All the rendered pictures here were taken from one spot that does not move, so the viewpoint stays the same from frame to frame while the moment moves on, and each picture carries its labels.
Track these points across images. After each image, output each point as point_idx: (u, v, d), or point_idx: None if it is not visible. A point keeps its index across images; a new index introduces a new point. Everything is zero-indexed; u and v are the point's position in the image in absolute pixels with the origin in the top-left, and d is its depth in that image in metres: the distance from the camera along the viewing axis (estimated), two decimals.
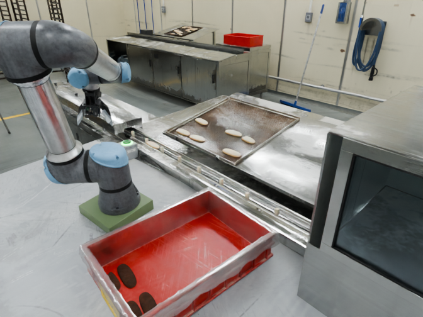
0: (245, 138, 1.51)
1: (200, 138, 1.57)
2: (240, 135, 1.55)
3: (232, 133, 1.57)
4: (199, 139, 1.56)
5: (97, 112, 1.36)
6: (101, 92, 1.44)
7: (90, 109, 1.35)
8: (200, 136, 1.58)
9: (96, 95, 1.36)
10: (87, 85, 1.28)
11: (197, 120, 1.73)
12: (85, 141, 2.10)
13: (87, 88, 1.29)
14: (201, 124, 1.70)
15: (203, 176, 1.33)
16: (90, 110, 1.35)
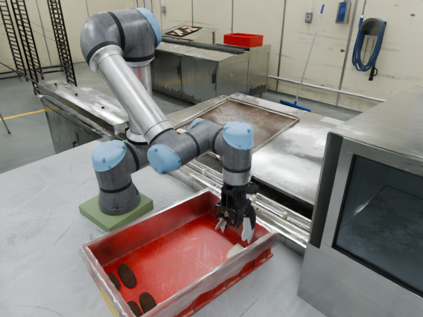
0: (236, 246, 1.00)
1: None
2: None
3: None
4: None
5: (236, 221, 0.84)
6: (257, 187, 0.93)
7: (228, 213, 0.85)
8: None
9: (243, 193, 0.85)
10: (228, 178, 0.80)
11: None
12: (85, 141, 2.10)
13: (228, 182, 0.80)
14: None
15: (203, 176, 1.33)
16: (227, 214, 0.85)
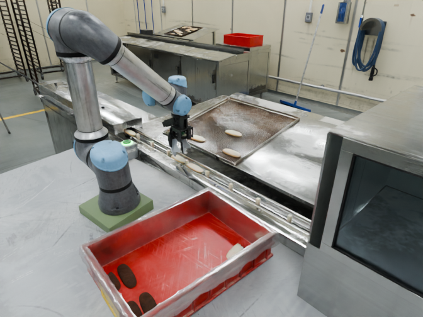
0: (236, 246, 1.00)
1: (200, 138, 1.57)
2: (240, 135, 1.55)
3: (232, 133, 1.57)
4: (199, 139, 1.56)
5: (189, 134, 1.40)
6: None
7: (184, 133, 1.38)
8: (200, 136, 1.58)
9: None
10: None
11: (174, 157, 1.49)
12: None
13: None
14: (179, 161, 1.46)
15: (203, 176, 1.33)
16: (184, 134, 1.38)
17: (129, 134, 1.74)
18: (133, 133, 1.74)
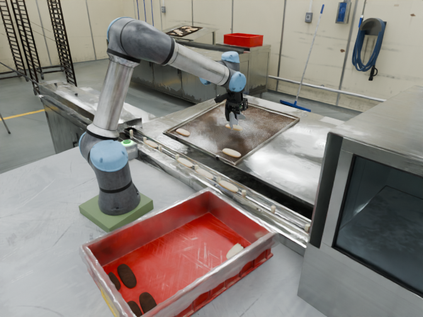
0: (236, 246, 1.00)
1: (187, 162, 1.44)
2: (241, 129, 1.53)
3: (233, 126, 1.55)
4: (186, 163, 1.43)
5: (244, 106, 1.48)
6: None
7: (240, 105, 1.46)
8: (188, 161, 1.45)
9: None
10: None
11: (199, 172, 1.36)
12: None
13: None
14: (205, 177, 1.34)
15: (203, 176, 1.33)
16: (240, 107, 1.46)
17: (151, 146, 1.61)
18: (155, 145, 1.61)
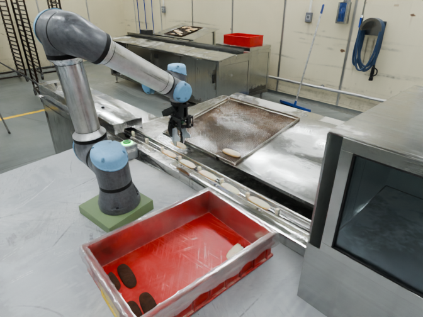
0: (236, 246, 1.00)
1: (211, 175, 1.34)
2: (193, 167, 1.41)
3: (186, 163, 1.43)
4: (210, 177, 1.33)
5: (189, 123, 1.38)
6: None
7: (184, 122, 1.36)
8: (211, 173, 1.35)
9: None
10: None
11: (225, 186, 1.26)
12: None
13: None
14: None
15: (203, 176, 1.33)
16: (183, 123, 1.36)
17: (169, 156, 1.51)
18: (174, 155, 1.51)
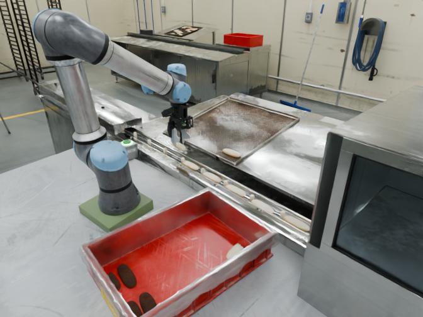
0: (236, 246, 1.00)
1: (240, 190, 1.23)
2: (218, 181, 1.31)
3: (210, 177, 1.33)
4: (239, 192, 1.22)
5: (189, 124, 1.38)
6: None
7: (184, 123, 1.36)
8: (240, 189, 1.25)
9: None
10: None
11: (257, 204, 1.16)
12: None
13: None
14: None
15: (203, 176, 1.33)
16: (183, 124, 1.36)
17: (191, 168, 1.40)
18: (196, 167, 1.40)
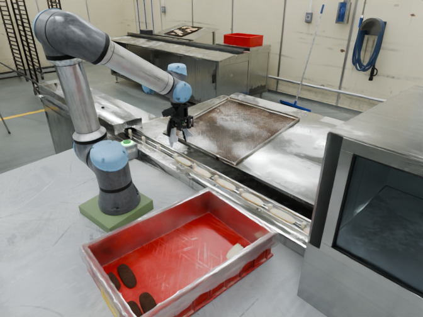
0: (236, 246, 1.00)
1: (288, 217, 1.09)
2: (260, 204, 1.16)
3: (251, 199, 1.18)
4: (287, 219, 1.08)
5: (189, 124, 1.38)
6: None
7: (184, 122, 1.36)
8: (287, 214, 1.10)
9: None
10: None
11: None
12: None
13: None
14: None
15: (203, 176, 1.33)
16: (184, 124, 1.36)
17: (227, 188, 1.26)
18: (233, 187, 1.26)
